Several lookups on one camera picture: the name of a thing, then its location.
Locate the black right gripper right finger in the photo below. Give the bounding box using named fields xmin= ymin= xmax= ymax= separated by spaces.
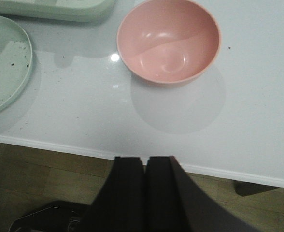
xmin=145 ymin=156 xmax=258 ymax=232

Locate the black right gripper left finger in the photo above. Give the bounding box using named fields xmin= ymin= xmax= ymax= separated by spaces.
xmin=80 ymin=157 xmax=144 ymax=232

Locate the pink bowl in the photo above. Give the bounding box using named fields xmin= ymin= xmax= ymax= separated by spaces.
xmin=116 ymin=0 xmax=221 ymax=85

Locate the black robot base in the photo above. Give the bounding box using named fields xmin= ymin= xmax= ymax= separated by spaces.
xmin=9 ymin=201 xmax=88 ymax=232

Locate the green breakfast maker base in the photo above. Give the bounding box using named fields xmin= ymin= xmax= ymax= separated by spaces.
xmin=0 ymin=0 xmax=115 ymax=22

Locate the green round plate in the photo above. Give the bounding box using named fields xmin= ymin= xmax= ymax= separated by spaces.
xmin=0 ymin=16 xmax=33 ymax=111

